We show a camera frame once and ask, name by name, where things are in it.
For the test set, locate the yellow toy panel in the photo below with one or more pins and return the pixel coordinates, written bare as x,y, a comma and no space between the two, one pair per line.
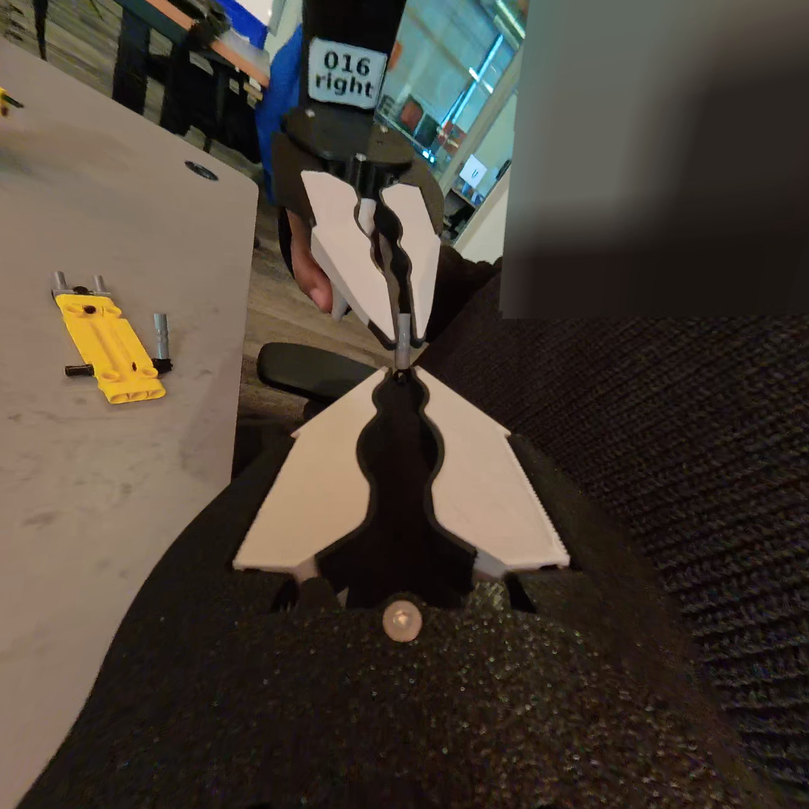
114,354

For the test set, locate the blue jacket white stripes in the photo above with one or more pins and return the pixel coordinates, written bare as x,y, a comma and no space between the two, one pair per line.
278,95

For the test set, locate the black chair armrest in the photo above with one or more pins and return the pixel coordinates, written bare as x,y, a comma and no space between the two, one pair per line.
303,370

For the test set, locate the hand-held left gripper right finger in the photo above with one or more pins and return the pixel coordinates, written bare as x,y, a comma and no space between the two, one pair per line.
499,499

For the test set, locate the grey toy tube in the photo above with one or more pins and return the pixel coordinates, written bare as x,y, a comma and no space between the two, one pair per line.
402,335
162,335

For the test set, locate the person's right hand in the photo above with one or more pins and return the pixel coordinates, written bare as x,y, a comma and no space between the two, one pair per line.
309,272

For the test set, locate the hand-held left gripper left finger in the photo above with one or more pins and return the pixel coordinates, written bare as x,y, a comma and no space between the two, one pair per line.
309,499

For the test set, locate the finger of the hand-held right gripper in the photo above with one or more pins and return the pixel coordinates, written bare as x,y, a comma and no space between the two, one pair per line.
420,246
341,240

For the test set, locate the black table grommet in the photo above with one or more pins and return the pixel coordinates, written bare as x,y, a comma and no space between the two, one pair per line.
201,170

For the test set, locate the black desk wooden edge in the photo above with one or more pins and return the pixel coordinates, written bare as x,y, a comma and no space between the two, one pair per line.
136,63

